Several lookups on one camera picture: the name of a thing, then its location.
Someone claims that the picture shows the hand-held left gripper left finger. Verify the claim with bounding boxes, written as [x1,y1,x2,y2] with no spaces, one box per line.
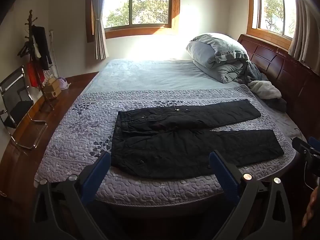
[30,151,112,240]

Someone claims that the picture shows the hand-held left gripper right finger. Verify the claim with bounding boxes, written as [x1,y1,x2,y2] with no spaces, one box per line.
[209,151,294,240]

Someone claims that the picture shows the black pants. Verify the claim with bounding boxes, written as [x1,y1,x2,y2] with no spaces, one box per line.
[111,99,285,179]

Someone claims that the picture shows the person's right hand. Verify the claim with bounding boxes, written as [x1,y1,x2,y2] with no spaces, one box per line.
[302,187,320,228]

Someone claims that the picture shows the grey quilted bedspread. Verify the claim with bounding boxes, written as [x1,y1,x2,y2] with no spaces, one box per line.
[34,84,296,203]

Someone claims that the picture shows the white fleece cloth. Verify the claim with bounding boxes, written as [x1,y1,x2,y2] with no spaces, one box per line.
[247,80,282,99]

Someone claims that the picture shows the dark wooden headboard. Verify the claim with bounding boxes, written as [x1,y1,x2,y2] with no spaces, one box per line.
[236,34,320,140]

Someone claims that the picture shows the cardboard box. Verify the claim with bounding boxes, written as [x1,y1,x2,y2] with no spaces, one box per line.
[41,77,62,98]

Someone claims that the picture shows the white purple small appliance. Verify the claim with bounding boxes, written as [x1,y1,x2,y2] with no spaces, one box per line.
[57,77,71,91]

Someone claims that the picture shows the folded grey duvet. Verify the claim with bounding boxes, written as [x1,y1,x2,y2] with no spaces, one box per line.
[193,59,251,84]

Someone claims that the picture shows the beige curtain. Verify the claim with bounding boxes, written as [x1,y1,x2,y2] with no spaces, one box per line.
[287,0,320,68]
[89,0,110,60]

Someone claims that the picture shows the black chrome framed chair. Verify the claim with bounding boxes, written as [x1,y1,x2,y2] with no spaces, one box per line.
[0,66,48,151]

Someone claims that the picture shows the bed with grey sheet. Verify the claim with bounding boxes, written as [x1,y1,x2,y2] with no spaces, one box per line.
[34,59,308,218]

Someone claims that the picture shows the red hanging bag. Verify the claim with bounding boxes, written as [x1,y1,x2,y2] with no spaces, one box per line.
[26,61,42,88]

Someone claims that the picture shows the grey pillow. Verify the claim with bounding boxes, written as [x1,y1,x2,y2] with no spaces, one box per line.
[186,33,250,70]

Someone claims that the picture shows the black hanging coat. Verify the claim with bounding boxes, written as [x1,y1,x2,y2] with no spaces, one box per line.
[31,26,53,71]

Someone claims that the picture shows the narrow wooden framed window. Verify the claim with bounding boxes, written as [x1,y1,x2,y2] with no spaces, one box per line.
[246,0,302,47]

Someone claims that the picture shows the dark wooden coat rack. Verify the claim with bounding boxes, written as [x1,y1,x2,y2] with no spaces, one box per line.
[17,9,56,112]

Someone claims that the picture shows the wide wooden framed window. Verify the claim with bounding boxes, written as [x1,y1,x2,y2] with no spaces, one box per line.
[86,0,182,43]

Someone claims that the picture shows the thin black cable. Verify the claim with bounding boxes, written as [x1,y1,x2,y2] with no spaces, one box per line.
[290,128,307,141]

